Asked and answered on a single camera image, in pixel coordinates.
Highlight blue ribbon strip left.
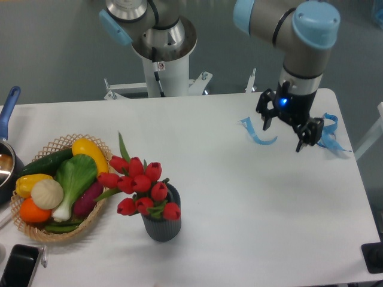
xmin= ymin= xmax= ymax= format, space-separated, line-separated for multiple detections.
xmin=239 ymin=117 xmax=278 ymax=145

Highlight orange fruit toy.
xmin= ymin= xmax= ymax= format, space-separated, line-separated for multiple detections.
xmin=19 ymin=197 xmax=51 ymax=223

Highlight yellow bell pepper toy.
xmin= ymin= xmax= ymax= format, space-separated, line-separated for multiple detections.
xmin=15 ymin=173 xmax=53 ymax=199

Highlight blue handled saucepan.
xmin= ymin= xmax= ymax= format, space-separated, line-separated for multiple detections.
xmin=1 ymin=86 xmax=24 ymax=204

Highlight cream steamed bun toy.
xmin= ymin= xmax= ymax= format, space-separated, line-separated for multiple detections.
xmin=31 ymin=179 xmax=63 ymax=210

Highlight blue ribbon strip right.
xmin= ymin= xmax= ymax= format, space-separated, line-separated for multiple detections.
xmin=317 ymin=113 xmax=351 ymax=152

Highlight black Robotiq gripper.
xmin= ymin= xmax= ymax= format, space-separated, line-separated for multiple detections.
xmin=256 ymin=81 xmax=324 ymax=152

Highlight green cucumber toy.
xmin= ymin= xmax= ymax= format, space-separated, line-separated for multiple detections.
xmin=19 ymin=149 xmax=73 ymax=176

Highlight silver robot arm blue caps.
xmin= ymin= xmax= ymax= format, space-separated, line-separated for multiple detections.
xmin=99 ymin=1 xmax=341 ymax=149

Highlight green bok choy toy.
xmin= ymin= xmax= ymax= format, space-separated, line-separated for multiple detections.
xmin=52 ymin=154 xmax=97 ymax=222

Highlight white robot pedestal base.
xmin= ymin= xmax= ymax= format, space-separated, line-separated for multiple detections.
xmin=132 ymin=16 xmax=197 ymax=97

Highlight woven wicker basket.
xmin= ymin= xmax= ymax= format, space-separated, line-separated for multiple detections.
xmin=10 ymin=134 xmax=112 ymax=243

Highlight red tulip bouquet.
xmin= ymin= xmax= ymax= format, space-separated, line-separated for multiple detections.
xmin=95 ymin=135 xmax=181 ymax=221

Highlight dark grey ribbed vase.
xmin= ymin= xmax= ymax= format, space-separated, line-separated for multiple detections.
xmin=141 ymin=183 xmax=182 ymax=242

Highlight white metal base frame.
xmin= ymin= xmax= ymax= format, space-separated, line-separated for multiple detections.
xmin=104 ymin=68 xmax=257 ymax=100

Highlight black box at edge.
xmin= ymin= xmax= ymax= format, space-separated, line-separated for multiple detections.
xmin=361 ymin=242 xmax=382 ymax=274

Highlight black smartphone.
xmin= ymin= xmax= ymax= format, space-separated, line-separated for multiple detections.
xmin=1 ymin=244 xmax=41 ymax=287

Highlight purple sweet potato toy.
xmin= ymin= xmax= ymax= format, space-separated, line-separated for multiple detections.
xmin=73 ymin=181 xmax=104 ymax=218

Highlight blue ribbon strip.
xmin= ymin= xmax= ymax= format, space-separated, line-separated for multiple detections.
xmin=317 ymin=113 xmax=351 ymax=152
xmin=239 ymin=117 xmax=278 ymax=145

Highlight yellow squash toy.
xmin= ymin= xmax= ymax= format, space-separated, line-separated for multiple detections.
xmin=70 ymin=138 xmax=109 ymax=179

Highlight green pea pods toy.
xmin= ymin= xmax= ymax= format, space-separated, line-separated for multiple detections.
xmin=43 ymin=219 xmax=84 ymax=234

